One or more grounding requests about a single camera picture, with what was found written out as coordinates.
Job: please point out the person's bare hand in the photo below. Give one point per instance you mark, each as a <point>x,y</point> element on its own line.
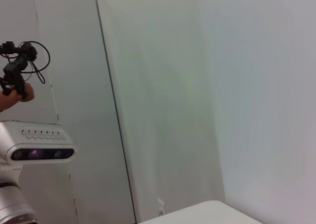
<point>26,92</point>

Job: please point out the person's bare forearm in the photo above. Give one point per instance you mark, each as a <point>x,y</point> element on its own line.
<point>4,105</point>

